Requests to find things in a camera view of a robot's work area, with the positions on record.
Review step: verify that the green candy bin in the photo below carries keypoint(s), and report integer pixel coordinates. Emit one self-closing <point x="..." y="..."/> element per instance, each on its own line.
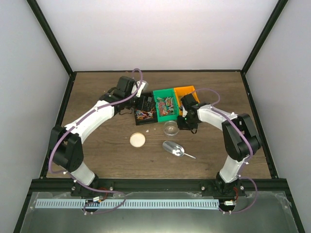
<point x="166" y="105"/>

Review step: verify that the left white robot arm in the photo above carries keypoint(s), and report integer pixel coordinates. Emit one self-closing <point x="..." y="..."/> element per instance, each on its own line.
<point x="66" y="143"/>

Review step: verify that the orange candy bin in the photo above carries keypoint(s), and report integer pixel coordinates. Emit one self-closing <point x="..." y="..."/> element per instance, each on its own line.
<point x="181" y="92"/>

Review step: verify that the metal scoop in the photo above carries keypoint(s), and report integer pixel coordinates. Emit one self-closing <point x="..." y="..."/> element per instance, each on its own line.
<point x="175" y="149"/>

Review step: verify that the light blue slotted rail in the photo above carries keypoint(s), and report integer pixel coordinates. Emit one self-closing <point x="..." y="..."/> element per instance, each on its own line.
<point x="204" y="204"/>

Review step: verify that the black front frame beam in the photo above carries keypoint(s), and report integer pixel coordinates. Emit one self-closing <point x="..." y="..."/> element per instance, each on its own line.
<point x="144" y="185"/>

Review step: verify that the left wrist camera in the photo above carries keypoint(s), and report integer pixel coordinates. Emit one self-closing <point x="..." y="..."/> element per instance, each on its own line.
<point x="141" y="86"/>

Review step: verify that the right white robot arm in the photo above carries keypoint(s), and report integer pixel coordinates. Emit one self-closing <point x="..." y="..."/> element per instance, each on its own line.
<point x="241" y="138"/>

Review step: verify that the black candy bin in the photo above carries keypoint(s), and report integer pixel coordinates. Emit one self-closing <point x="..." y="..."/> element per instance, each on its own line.
<point x="146" y="112"/>

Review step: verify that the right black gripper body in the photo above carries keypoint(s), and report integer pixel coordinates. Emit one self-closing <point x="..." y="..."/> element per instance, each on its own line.
<point x="187" y="124"/>

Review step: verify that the clear plastic jar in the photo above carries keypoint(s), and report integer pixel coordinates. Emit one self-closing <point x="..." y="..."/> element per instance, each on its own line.
<point x="171" y="128"/>

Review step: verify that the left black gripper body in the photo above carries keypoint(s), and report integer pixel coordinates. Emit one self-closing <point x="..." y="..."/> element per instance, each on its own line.
<point x="138" y="106"/>

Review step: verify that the cream jar lid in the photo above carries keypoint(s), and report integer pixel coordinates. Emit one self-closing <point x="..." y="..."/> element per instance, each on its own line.
<point x="137" y="140"/>

